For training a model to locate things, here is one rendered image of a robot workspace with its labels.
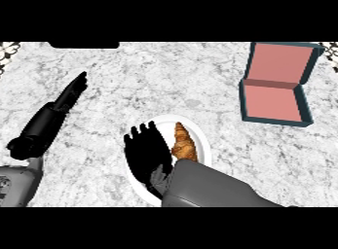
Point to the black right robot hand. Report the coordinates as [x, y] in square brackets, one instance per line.
[145, 155]

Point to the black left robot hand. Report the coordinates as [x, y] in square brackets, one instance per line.
[41, 124]

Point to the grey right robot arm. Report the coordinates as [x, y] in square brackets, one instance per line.
[214, 188]

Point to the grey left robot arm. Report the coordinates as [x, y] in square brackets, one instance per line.
[10, 186]

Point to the brown pointed eggplant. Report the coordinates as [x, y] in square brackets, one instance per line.
[183, 144]

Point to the white plate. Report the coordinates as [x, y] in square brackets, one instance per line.
[202, 142]

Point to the teal box with pink inside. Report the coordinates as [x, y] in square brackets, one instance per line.
[273, 86]

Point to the black flat appliance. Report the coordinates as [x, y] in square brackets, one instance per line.
[84, 44]

